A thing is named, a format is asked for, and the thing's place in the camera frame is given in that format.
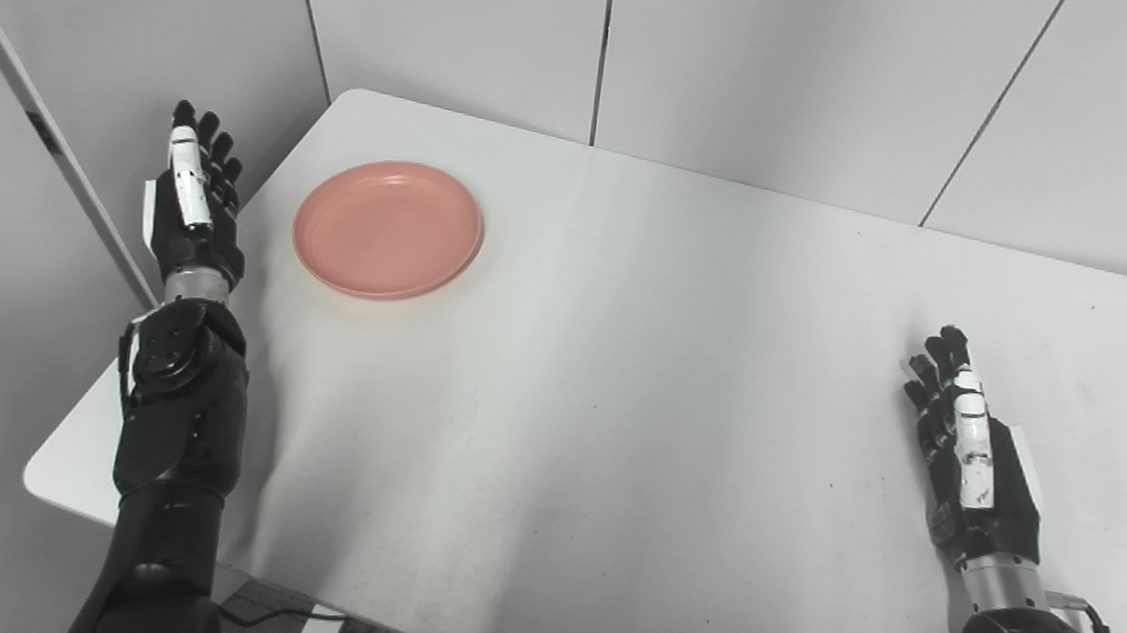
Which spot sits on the pink round plate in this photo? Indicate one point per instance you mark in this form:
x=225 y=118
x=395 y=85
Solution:
x=388 y=229

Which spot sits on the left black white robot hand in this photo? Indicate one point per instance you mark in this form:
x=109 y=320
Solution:
x=192 y=220

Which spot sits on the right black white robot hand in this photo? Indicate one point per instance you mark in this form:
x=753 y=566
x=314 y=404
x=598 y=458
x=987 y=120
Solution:
x=974 y=483

